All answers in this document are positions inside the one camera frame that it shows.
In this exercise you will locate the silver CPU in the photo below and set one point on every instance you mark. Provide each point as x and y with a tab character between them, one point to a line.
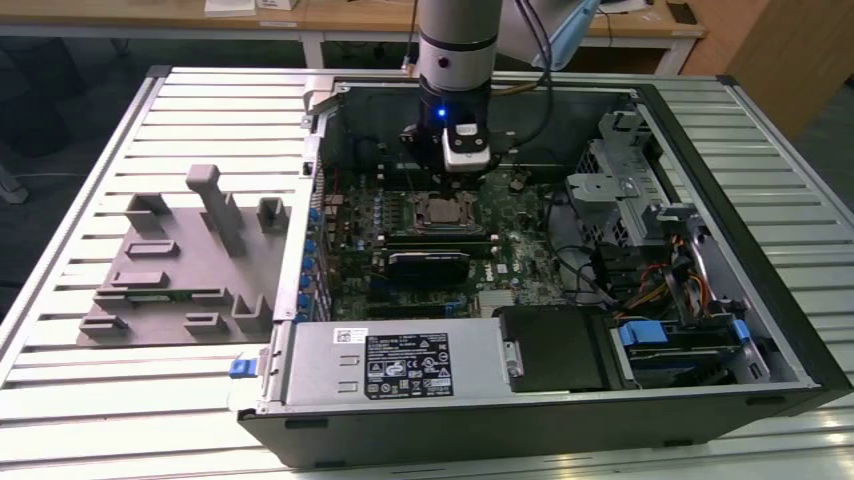
449	214

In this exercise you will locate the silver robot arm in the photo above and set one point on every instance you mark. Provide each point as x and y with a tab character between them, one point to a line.
457	30

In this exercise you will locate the CPU socket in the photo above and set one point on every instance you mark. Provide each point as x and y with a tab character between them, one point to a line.
417	226

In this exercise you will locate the wooden desk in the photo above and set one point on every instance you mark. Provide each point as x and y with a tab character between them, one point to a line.
281	22

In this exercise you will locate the white cardboard box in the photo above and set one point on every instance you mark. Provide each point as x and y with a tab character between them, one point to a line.
229	5
277	4

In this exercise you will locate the black graphics card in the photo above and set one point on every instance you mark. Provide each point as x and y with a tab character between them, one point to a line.
428	270

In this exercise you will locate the green motherboard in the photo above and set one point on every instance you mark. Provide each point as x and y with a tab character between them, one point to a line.
528	260

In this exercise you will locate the metal drive cage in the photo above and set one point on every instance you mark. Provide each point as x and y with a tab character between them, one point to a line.
628	200

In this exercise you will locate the silver chipset heatsink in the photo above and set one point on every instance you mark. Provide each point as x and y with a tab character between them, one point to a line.
500	300

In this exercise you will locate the black phone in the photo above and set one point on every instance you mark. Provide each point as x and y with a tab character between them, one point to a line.
682	12

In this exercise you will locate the black plastic shroud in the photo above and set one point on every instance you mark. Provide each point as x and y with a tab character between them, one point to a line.
554	350

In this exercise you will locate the grey parts rack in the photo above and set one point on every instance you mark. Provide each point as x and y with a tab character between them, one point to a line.
181	300

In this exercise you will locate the silver power supply unit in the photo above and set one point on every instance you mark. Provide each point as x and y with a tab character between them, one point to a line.
321	365

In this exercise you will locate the green RAM stick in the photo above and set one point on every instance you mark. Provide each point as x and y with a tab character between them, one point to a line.
174	297

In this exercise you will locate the wooden cabinet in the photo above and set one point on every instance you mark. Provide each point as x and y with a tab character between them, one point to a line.
788	50

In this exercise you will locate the blue disk carrier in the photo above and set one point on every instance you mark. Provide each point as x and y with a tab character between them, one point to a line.
641	334

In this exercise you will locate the blue plastic latch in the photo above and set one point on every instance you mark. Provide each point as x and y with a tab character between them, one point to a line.
738	332
242	365

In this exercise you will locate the black PC case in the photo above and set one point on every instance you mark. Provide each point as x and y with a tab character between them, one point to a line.
468	440

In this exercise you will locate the white and black camera box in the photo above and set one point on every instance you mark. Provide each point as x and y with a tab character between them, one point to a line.
468	160

